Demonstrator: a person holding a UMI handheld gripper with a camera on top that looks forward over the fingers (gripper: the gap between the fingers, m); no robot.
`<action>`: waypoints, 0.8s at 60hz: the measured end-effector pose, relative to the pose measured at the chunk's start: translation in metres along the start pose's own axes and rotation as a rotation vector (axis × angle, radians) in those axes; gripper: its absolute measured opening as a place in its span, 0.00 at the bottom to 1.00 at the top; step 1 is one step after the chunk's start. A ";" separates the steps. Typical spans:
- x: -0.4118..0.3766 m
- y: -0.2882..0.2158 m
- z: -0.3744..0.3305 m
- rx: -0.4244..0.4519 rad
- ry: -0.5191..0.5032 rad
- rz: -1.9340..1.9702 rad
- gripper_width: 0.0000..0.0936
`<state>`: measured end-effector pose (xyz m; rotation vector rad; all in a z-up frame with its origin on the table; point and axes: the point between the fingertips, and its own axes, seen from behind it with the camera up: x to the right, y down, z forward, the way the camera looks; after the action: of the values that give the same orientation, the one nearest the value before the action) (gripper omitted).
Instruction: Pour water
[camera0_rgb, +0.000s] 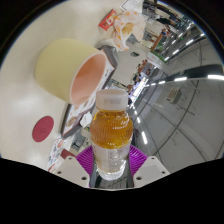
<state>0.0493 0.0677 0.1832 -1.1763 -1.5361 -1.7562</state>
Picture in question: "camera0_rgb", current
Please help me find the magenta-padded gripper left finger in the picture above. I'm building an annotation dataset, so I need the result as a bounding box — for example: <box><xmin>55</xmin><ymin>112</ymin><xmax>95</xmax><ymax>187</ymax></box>
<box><xmin>53</xmin><ymin>144</ymin><xmax>98</xmax><ymax>188</ymax></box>

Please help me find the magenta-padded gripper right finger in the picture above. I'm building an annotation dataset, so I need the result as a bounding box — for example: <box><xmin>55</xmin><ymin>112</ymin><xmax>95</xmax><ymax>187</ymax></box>
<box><xmin>126</xmin><ymin>144</ymin><xmax>171</xmax><ymax>188</ymax></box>

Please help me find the clear bottle with amber drink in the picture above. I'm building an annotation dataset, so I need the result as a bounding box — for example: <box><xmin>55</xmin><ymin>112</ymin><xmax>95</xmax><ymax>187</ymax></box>
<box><xmin>89</xmin><ymin>88</ymin><xmax>134</xmax><ymax>181</ymax></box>

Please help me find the white paper napkin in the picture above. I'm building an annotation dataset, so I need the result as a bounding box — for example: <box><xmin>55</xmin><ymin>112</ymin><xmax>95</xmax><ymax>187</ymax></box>
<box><xmin>79</xmin><ymin>111</ymin><xmax>93</xmax><ymax>128</ymax></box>

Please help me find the flat round red coaster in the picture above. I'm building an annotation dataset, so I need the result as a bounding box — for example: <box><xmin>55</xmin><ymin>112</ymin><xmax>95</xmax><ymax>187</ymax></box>
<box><xmin>31</xmin><ymin>115</ymin><xmax>55</xmax><ymax>143</ymax></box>

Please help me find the ceiling air conditioner unit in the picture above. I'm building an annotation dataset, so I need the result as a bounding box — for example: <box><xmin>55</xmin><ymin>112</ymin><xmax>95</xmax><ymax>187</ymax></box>
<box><xmin>165</xmin><ymin>87</ymin><xmax>183</xmax><ymax>104</ymax></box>

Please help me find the beige chair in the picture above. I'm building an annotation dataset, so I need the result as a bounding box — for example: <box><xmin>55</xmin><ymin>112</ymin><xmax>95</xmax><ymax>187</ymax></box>
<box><xmin>111</xmin><ymin>49</ymin><xmax>148</xmax><ymax>91</ymax></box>

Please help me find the group of ceiling lights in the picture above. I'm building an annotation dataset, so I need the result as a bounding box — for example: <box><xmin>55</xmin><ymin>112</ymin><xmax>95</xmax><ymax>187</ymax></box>
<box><xmin>128</xmin><ymin>31</ymin><xmax>224</xmax><ymax>146</ymax></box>

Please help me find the pale yellow cup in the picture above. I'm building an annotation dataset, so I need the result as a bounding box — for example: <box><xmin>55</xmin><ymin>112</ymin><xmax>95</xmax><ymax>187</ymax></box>
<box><xmin>34</xmin><ymin>38</ymin><xmax>109</xmax><ymax>107</ymax></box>

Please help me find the small red packet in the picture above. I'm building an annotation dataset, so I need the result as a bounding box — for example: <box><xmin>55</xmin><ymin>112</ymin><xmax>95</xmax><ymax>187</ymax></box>
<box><xmin>98</xmin><ymin>8</ymin><xmax>118</xmax><ymax>32</ymax></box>

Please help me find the white printed card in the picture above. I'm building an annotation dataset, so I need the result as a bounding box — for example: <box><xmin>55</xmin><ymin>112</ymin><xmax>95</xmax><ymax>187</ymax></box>
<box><xmin>119</xmin><ymin>0</ymin><xmax>144</xmax><ymax>14</ymax></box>

